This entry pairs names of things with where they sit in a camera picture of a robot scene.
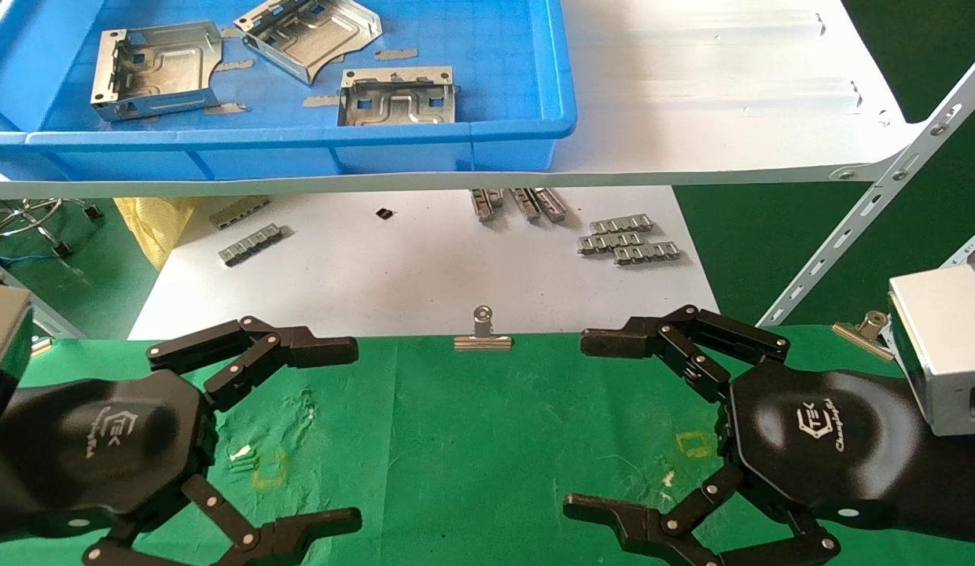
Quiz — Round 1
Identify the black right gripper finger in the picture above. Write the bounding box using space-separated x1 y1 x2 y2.
564 464 842 566
580 305 791 403

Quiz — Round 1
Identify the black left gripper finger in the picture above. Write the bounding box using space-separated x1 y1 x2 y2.
83 474 362 566
147 316 359 411

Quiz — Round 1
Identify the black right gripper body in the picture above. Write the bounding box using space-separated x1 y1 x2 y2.
727 366 929 529

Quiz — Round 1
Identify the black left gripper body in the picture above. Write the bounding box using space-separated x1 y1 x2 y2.
16 369 218 542

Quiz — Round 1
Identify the stamped metal bracket part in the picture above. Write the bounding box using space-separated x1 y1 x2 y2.
337 66 457 127
234 0 383 85
90 21 223 121

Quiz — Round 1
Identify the ribbed metal strip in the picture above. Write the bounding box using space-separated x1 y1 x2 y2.
510 188 542 223
469 189 504 223
219 223 288 267
588 214 655 235
532 187 568 222
613 241 683 266
210 197 272 230
578 230 646 255

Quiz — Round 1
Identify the grey slotted shelf brace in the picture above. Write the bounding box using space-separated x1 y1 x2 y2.
0 255 86 339

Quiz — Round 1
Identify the yellow cloth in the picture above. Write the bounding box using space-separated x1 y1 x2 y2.
114 197 197 270

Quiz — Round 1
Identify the white paper sheet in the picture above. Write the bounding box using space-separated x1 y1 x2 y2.
128 185 724 340

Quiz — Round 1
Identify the green table cloth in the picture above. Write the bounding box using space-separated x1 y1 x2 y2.
0 325 975 566

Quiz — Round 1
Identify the white shelf board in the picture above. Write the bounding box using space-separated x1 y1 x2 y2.
0 0 925 199

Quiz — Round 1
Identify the metal chair base with casters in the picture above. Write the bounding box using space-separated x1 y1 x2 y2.
0 197 105 260

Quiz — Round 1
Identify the white slotted shelf brace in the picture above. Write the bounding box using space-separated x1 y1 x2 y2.
759 47 975 327
940 224 975 272

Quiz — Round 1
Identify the blue plastic tray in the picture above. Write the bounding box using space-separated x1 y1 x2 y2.
0 0 577 183

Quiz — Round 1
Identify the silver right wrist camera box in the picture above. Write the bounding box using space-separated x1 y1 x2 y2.
887 253 975 439

